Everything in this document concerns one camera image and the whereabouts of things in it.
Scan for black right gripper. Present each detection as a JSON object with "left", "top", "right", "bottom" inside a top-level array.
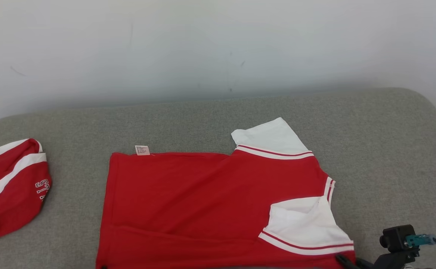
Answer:
[{"left": 335, "top": 250, "right": 420, "bottom": 269}]

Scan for red shirt with white sleeves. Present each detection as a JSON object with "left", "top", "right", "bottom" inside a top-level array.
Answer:
[{"left": 96, "top": 117, "right": 356, "bottom": 269}]

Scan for red shorts with Bulls print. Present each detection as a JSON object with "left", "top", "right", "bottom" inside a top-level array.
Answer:
[{"left": 0, "top": 138, "right": 52, "bottom": 244}]

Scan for teal right camera connector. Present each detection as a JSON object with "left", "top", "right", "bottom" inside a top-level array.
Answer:
[{"left": 405, "top": 234, "right": 436, "bottom": 247}]

